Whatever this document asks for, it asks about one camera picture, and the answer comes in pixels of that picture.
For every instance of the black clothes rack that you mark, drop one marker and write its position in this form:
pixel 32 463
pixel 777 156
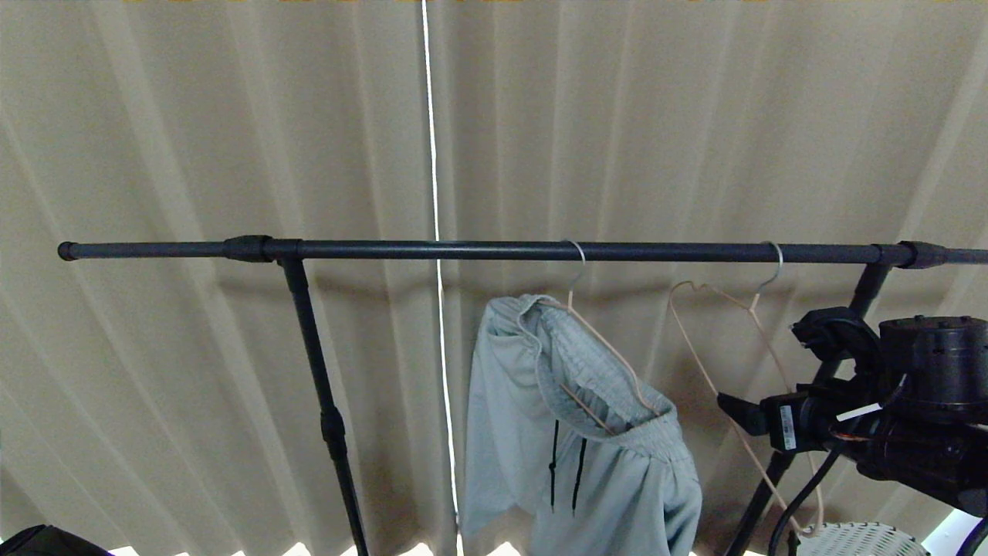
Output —
pixel 463 250

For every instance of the beige curtain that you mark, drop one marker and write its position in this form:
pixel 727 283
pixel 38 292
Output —
pixel 231 116

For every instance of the green garment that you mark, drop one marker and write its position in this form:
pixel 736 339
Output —
pixel 46 542

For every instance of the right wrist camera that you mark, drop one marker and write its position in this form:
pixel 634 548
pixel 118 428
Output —
pixel 837 336

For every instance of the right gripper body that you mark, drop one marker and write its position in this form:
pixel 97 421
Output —
pixel 814 421

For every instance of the pale grey shorts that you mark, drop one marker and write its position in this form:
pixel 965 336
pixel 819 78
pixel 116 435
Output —
pixel 617 494

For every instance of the white laundry basket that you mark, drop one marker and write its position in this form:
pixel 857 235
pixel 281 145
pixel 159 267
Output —
pixel 864 540

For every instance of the pink clothes hanger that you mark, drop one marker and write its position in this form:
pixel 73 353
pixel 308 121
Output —
pixel 610 351
pixel 698 363

